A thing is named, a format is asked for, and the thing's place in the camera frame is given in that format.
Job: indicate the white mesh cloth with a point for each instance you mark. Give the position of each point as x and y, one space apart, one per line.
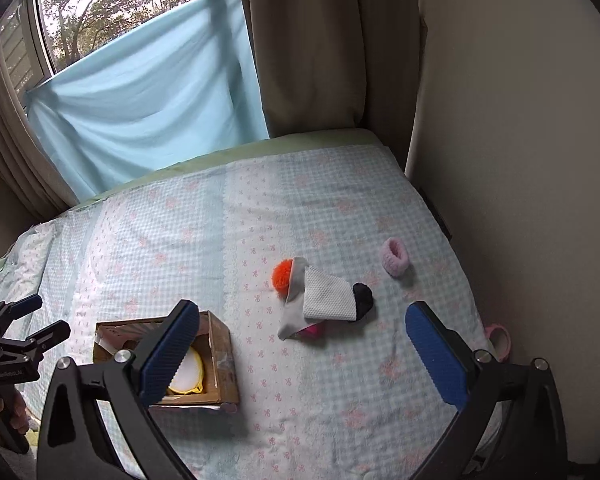
327 295

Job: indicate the black pompom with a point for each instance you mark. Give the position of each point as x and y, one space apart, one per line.
364 300

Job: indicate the orange pompom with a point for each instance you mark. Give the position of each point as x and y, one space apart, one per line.
282 275

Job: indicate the pink fluffy scrunchie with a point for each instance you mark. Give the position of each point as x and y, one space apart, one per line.
398 268

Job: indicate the green mattress sheet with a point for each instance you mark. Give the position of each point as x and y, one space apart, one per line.
305 140

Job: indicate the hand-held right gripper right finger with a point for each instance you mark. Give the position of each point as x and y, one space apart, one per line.
435 355

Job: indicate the grey cloth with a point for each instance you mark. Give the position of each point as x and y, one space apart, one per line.
292 310

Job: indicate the brown cardboard box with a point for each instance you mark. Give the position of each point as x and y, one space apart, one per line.
222 360

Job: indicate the magenta soft item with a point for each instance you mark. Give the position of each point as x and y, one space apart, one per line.
312 331

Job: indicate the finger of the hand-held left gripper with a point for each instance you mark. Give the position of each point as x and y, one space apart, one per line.
55 332
27 303

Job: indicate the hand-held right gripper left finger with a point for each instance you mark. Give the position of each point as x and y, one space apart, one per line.
170 350

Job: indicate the beige curtain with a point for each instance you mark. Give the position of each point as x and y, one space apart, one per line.
20 160
305 50

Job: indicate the checked floral bed sheet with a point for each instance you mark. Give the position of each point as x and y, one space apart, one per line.
280 200

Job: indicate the light blue cloth curtain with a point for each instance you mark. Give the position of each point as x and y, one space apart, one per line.
145 100

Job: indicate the window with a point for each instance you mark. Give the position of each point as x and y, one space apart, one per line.
105 5

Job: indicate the yellow round powder puff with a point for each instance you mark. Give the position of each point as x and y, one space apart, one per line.
190 375

